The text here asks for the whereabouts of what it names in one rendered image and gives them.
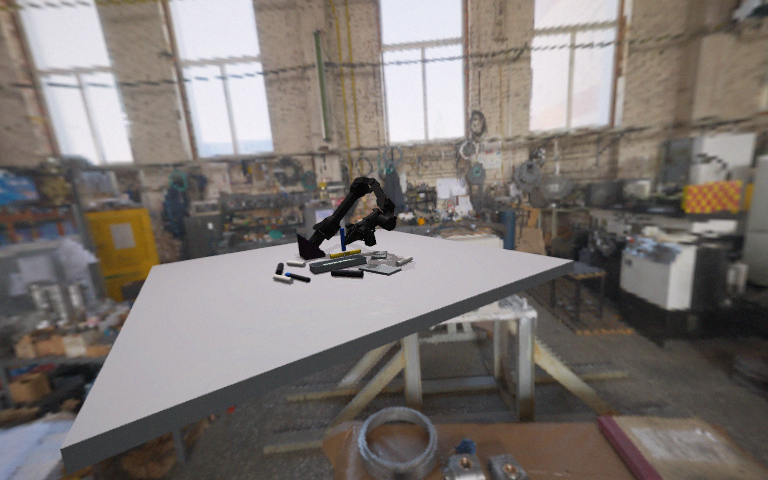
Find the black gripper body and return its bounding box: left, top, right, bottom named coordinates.
left=345, top=216, right=376, bottom=242

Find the keyboard with white letter keys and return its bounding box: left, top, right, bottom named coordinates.
left=309, top=254, right=367, bottom=274

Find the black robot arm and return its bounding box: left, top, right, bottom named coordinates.
left=308, top=177, right=397, bottom=249

